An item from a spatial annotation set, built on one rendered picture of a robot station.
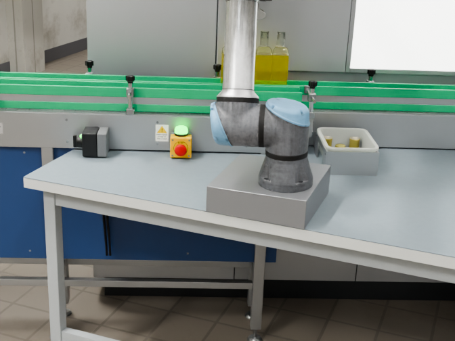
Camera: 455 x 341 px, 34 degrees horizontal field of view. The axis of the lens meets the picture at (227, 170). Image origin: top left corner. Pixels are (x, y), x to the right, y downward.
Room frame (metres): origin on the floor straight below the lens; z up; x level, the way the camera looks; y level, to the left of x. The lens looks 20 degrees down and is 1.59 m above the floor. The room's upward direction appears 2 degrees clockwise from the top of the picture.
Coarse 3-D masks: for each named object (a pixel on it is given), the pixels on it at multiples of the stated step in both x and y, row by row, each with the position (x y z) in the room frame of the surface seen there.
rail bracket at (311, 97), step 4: (308, 84) 2.42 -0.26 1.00; (312, 84) 2.41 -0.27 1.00; (316, 84) 2.42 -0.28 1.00; (304, 88) 2.52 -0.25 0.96; (308, 88) 2.51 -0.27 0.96; (312, 88) 2.41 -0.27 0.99; (304, 92) 2.52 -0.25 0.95; (308, 92) 2.43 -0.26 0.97; (312, 92) 2.41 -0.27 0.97; (308, 96) 2.41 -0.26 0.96; (312, 96) 2.41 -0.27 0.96; (308, 100) 2.41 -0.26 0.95; (312, 100) 2.37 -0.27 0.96; (312, 104) 2.41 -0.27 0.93; (312, 108) 2.41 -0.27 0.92; (312, 112) 2.41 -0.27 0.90; (312, 116) 2.41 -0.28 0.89
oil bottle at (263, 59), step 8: (256, 48) 2.57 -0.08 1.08; (264, 48) 2.54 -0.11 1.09; (256, 56) 2.53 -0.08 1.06; (264, 56) 2.53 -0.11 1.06; (256, 64) 2.53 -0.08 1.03; (264, 64) 2.53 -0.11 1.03; (256, 72) 2.53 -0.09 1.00; (264, 72) 2.53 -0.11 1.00; (256, 80) 2.53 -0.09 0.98; (264, 80) 2.53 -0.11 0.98
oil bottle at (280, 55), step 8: (280, 48) 2.54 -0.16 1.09; (272, 56) 2.54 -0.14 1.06; (280, 56) 2.54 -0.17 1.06; (288, 56) 2.54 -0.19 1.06; (272, 64) 2.54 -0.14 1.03; (280, 64) 2.54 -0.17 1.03; (272, 72) 2.54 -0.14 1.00; (280, 72) 2.54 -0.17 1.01; (272, 80) 2.54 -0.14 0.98; (280, 80) 2.54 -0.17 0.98
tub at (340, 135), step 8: (320, 128) 2.44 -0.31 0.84; (328, 128) 2.45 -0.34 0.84; (336, 128) 2.45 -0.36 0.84; (344, 128) 2.46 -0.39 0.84; (352, 128) 2.46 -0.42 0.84; (320, 136) 2.36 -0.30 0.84; (336, 136) 2.45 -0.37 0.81; (344, 136) 2.45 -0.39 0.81; (352, 136) 2.45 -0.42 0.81; (360, 136) 2.45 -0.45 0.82; (368, 136) 2.38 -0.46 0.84; (344, 144) 2.45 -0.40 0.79; (360, 144) 2.44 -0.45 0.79; (368, 144) 2.35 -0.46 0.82; (376, 144) 2.29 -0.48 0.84
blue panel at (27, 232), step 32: (0, 160) 2.38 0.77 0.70; (32, 160) 2.39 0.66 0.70; (0, 192) 2.38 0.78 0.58; (32, 192) 2.39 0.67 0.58; (0, 224) 2.38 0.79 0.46; (32, 224) 2.39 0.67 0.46; (64, 224) 2.39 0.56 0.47; (96, 224) 2.40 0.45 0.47; (128, 224) 2.40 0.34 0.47; (0, 256) 2.38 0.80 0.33; (32, 256) 2.39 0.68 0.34; (64, 256) 2.39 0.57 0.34; (96, 256) 2.40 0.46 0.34; (128, 256) 2.40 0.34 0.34; (160, 256) 2.41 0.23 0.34; (192, 256) 2.42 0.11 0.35; (224, 256) 2.42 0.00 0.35
